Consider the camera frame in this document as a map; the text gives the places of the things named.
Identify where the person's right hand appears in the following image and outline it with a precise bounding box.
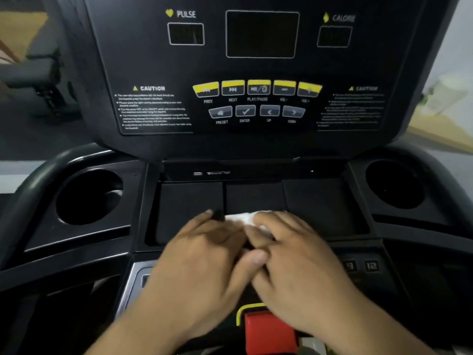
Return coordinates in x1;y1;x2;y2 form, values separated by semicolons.
243;210;370;329

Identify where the person's left hand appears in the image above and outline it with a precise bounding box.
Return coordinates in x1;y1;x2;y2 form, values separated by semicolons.
142;209;269;337

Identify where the grey treadmill keypad control panel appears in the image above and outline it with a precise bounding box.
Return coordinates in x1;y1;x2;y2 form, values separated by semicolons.
114;247;407;355

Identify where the white wet wipe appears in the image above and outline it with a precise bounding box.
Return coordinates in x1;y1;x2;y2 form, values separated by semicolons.
223;210;289;237

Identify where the black treadmill console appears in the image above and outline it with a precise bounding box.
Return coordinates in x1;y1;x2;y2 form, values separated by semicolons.
0;140;473;355
40;0;463;161

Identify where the red emergency stop button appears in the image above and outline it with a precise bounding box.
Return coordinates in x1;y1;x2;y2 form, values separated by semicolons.
236;303;300;355

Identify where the light wooden corner shelf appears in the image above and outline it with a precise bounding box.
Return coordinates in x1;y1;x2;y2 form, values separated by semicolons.
406;106;473;154

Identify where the white paper cup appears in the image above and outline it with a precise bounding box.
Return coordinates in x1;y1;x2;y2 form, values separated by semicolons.
421;73;470;115

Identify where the black weight bench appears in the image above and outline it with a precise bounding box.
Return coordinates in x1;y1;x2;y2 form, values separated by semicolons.
0;25;80;122

